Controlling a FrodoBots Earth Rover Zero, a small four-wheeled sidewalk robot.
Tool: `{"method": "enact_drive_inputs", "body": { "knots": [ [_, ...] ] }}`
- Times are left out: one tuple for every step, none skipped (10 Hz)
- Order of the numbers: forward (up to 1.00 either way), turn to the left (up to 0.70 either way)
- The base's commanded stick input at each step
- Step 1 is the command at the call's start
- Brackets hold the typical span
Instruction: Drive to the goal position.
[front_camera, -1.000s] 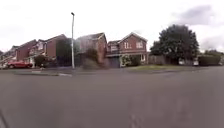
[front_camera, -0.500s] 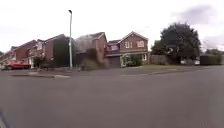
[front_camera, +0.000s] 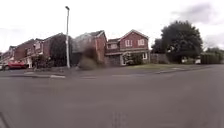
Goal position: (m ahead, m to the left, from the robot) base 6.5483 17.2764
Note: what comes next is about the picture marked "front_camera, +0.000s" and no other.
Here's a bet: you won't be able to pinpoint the grey street lamp pole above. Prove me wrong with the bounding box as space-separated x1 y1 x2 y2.
64 5 71 69

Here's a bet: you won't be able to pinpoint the red car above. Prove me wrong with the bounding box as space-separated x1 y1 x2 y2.
3 61 28 71

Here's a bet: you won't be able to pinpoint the grey pavement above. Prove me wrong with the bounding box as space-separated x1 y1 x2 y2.
23 65 188 78

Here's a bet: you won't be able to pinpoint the grey kerb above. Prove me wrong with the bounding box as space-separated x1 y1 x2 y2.
9 72 67 80

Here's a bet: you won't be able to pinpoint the dark conifer tree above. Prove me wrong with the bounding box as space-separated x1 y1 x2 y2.
49 34 73 67

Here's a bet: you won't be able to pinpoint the wooden fence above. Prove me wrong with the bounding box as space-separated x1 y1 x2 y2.
149 53 171 65

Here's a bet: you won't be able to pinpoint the grass verge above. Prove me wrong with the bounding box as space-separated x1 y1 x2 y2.
126 63 204 71

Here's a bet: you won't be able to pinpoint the dark green hedge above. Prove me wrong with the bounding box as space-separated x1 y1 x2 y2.
200 47 224 65

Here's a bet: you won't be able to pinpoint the red brick house with gable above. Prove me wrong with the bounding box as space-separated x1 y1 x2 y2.
71 29 108 66

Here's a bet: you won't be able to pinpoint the grey asphalt road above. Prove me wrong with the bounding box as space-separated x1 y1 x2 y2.
0 64 224 128

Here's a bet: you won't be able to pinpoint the brown bush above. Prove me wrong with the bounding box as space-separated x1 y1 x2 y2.
77 47 105 71

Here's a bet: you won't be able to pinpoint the large dark green tree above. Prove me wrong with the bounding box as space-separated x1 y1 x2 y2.
150 20 204 64

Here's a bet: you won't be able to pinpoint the row of red brick houses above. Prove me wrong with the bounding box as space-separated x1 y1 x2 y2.
0 32 68 69

